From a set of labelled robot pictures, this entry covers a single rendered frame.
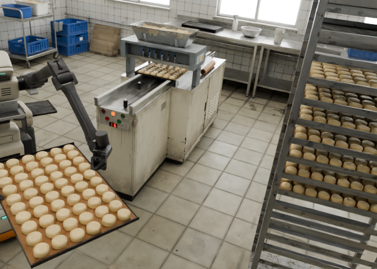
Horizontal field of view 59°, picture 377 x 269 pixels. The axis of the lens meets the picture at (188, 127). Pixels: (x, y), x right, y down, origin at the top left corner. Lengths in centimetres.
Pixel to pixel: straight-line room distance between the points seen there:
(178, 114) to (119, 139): 72
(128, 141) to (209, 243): 98
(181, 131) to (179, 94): 36
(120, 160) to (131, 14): 459
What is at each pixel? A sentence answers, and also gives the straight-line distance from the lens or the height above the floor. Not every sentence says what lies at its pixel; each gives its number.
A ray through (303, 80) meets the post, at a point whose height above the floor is 150.
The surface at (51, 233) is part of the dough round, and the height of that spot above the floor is 99.
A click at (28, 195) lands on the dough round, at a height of 100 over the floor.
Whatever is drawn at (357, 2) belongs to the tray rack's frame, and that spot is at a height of 180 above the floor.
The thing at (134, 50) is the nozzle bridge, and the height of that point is 108.
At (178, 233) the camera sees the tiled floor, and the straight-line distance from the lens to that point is 270.
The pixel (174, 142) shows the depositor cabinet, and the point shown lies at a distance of 327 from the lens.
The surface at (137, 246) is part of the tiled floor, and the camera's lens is 259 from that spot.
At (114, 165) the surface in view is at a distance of 280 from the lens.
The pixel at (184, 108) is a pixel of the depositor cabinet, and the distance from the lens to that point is 309.
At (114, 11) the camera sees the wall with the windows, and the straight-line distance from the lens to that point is 717.
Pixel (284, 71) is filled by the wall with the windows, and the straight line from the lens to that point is 605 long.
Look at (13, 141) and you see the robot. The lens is 239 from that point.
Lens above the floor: 187
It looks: 26 degrees down
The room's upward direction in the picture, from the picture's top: 6 degrees clockwise
